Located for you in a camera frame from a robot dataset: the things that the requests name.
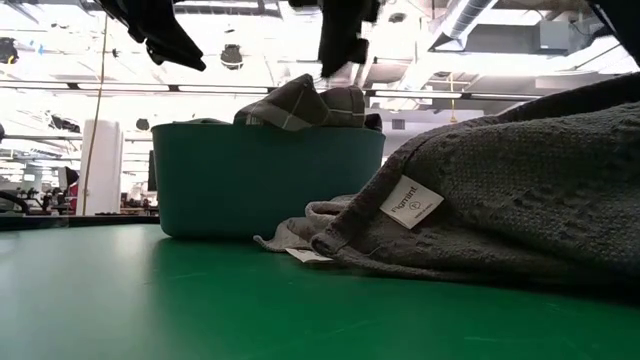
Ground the round dark ceiling lamp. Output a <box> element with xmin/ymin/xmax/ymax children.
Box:
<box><xmin>219</xmin><ymin>43</ymin><xmax>245</xmax><ymax>70</ymax></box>

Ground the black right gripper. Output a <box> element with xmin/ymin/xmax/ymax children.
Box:
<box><xmin>288</xmin><ymin>0</ymin><xmax>382</xmax><ymax>79</ymax></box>

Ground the yellow hanging cable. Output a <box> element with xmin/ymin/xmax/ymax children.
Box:
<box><xmin>80</xmin><ymin>13</ymin><xmax>110</xmax><ymax>217</ymax></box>

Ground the dark grey checked towel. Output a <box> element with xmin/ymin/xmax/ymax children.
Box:
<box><xmin>232</xmin><ymin>73</ymin><xmax>384</xmax><ymax>133</ymax></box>

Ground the teal plastic basket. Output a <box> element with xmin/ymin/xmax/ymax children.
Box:
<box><xmin>151</xmin><ymin>122</ymin><xmax>387</xmax><ymax>240</ymax></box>

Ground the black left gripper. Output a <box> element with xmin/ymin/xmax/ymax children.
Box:
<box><xmin>94</xmin><ymin>0</ymin><xmax>207</xmax><ymax>72</ymax></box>

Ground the silver ceiling duct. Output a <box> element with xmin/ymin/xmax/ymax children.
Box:
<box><xmin>428</xmin><ymin>0</ymin><xmax>501</xmax><ymax>53</ymax></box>

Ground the dark grey plain towel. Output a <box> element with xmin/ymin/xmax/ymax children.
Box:
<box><xmin>309</xmin><ymin>71</ymin><xmax>640</xmax><ymax>301</ymax></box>

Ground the black metal table frame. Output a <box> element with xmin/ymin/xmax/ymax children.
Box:
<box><xmin>0</xmin><ymin>213</ymin><xmax>161</xmax><ymax>232</ymax></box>

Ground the white building column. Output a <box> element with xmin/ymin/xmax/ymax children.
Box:
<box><xmin>76</xmin><ymin>118</ymin><xmax>125</xmax><ymax>217</ymax></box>

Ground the light grey waffle towel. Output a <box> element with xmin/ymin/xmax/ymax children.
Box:
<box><xmin>253</xmin><ymin>194</ymin><xmax>361</xmax><ymax>265</ymax></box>

